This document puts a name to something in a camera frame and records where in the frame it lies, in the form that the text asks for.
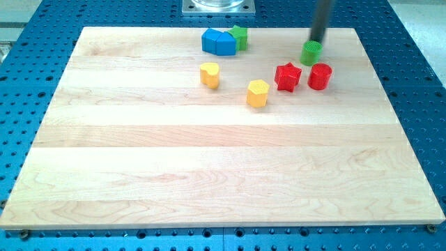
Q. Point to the board screw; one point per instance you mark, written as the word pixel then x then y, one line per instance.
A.
pixel 430 228
pixel 24 234

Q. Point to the red star block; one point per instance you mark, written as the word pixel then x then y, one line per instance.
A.
pixel 287 77

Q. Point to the yellow heart block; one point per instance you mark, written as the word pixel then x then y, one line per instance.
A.
pixel 210 74

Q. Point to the left board screw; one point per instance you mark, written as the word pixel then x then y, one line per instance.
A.
pixel 24 234

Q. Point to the blue pentagon block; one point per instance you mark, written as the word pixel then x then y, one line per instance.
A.
pixel 225 45

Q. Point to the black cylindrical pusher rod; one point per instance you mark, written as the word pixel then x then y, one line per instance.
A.
pixel 320 20

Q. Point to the green cylinder block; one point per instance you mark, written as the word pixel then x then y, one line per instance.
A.
pixel 311 52

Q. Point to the green star block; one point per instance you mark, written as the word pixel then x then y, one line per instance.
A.
pixel 240 34

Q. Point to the right board screw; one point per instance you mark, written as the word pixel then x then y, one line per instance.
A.
pixel 430 228

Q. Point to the blue cube block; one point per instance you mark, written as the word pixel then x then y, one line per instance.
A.
pixel 209 40

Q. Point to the red cylinder block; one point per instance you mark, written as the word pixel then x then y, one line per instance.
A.
pixel 319 76

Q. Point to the yellow hexagon block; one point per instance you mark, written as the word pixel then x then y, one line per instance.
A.
pixel 257 93

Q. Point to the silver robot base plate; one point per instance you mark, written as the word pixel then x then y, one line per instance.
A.
pixel 218 7

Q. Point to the wooden board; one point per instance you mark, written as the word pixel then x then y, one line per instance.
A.
pixel 133 139

